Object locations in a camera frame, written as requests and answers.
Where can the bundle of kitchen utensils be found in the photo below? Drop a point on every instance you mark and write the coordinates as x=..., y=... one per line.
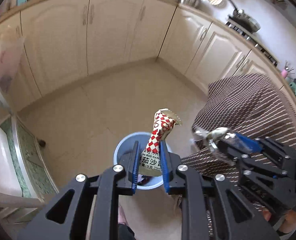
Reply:
x=289, y=66

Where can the cream lower cabinets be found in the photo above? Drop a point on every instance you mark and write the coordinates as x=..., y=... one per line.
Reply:
x=58, y=30

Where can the steel wok with lid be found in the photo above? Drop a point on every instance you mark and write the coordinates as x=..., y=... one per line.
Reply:
x=246, y=20

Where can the clear plastic wrapper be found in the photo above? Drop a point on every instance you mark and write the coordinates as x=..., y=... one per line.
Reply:
x=213, y=135

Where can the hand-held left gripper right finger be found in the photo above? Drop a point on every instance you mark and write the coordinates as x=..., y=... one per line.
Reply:
x=164, y=166

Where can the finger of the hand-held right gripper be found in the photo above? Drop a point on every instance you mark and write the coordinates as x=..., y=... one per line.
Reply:
x=229, y=151
x=246, y=142

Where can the pink utensil holder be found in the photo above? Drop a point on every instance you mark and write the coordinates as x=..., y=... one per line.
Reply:
x=284, y=73

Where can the person's right hand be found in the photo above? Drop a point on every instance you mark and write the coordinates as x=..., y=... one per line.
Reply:
x=292, y=220

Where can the dark door stopper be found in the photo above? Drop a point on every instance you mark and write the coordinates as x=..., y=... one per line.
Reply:
x=42, y=143

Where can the glass sliding door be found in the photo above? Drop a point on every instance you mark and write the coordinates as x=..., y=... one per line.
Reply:
x=20, y=155

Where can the blue plastic bin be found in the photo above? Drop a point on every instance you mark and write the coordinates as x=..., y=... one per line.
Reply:
x=121, y=146

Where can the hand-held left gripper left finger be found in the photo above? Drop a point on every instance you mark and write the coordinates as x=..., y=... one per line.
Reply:
x=135, y=166

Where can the red white checkered sachet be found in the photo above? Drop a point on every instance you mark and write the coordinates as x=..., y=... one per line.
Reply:
x=160, y=130

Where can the black gas stove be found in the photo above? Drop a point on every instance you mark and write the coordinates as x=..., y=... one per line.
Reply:
x=257, y=45

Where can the brown polka dot tablecloth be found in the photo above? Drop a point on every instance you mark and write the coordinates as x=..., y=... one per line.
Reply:
x=237, y=100

